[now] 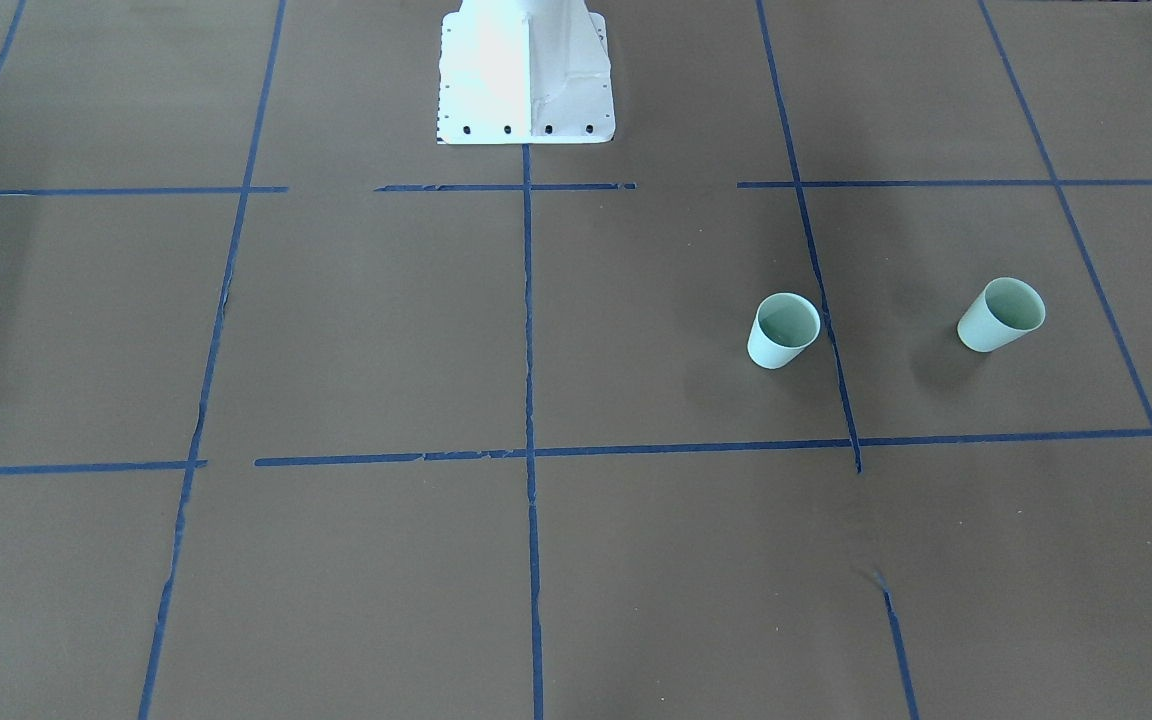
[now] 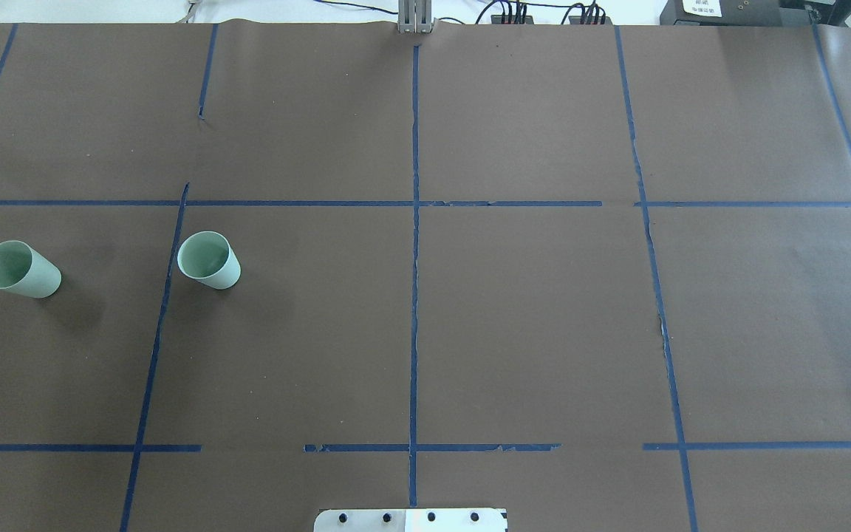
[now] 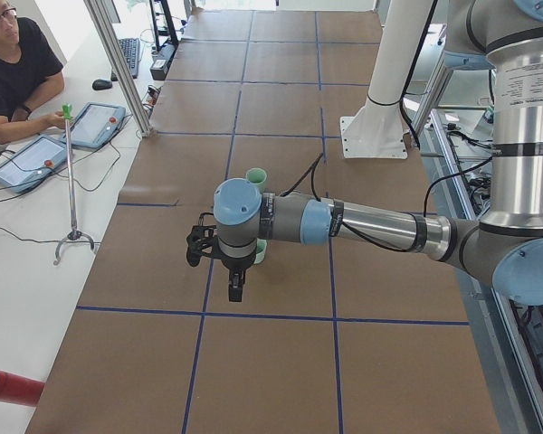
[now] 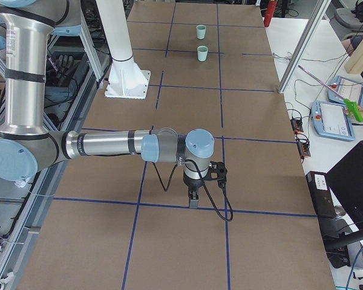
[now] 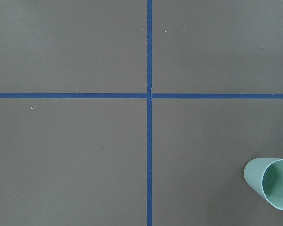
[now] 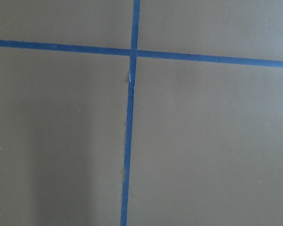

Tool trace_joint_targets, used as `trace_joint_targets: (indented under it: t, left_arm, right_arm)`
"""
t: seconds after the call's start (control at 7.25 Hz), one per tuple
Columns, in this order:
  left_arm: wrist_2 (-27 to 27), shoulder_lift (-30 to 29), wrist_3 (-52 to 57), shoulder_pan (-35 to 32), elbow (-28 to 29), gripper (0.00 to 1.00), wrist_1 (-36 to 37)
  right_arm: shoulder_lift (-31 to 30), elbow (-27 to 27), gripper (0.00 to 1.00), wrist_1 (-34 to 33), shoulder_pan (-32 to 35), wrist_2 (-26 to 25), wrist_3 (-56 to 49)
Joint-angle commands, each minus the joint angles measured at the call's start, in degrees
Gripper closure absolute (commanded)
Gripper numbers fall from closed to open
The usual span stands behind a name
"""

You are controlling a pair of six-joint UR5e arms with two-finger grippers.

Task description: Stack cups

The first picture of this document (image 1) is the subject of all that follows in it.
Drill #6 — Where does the light green cup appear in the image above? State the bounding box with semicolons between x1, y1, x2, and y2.
746;291;823;370
956;276;1047;354

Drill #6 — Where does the white pillar base mount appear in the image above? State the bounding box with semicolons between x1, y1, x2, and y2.
435;1;616;145

